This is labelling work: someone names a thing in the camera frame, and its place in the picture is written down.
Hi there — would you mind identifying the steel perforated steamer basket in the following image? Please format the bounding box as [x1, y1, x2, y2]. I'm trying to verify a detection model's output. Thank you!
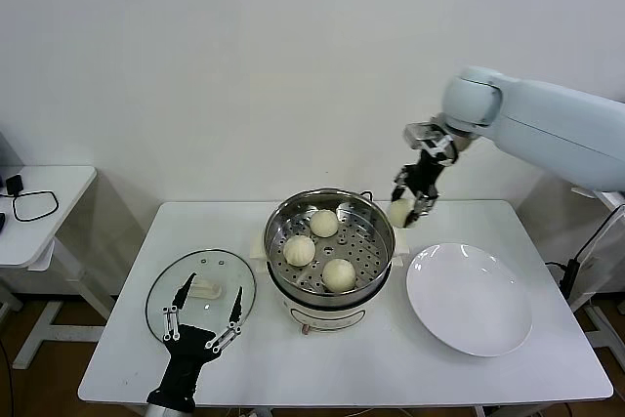
[264, 187, 396, 302]

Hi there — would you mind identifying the glass lid with white handle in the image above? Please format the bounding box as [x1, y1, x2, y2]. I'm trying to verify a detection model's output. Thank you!
[145, 249, 258, 344]

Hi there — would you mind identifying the white round plate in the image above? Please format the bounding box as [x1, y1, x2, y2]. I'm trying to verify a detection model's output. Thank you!
[405, 241, 533, 358]

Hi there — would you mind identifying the white steamed baozi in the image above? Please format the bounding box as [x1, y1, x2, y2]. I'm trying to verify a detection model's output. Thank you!
[389, 198, 414, 229]
[283, 234, 317, 268]
[322, 258, 357, 293]
[310, 209, 339, 238]

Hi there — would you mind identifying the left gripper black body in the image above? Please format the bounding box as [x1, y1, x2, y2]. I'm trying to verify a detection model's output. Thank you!
[146, 323, 220, 411]

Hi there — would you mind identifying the black cable loop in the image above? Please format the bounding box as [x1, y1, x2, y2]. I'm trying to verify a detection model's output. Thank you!
[13, 190, 61, 223]

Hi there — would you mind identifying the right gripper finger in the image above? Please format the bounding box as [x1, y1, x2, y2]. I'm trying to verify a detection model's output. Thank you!
[405, 193, 438, 229]
[391, 167, 409, 203]

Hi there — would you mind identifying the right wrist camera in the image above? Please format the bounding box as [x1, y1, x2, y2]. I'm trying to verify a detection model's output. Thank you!
[402, 116, 463, 164]

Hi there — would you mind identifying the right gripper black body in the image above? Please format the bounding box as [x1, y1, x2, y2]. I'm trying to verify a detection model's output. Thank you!
[403, 149, 449, 199]

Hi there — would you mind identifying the white electric cooker base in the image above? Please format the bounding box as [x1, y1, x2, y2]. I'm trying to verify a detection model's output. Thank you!
[249, 224, 410, 339]

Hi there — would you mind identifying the black power adapter with cable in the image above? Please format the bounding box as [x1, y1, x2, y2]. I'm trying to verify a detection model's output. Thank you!
[544, 204, 625, 301]

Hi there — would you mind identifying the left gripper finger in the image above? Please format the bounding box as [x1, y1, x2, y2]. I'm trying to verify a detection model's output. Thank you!
[204, 285, 244, 353]
[160, 271, 197, 342]

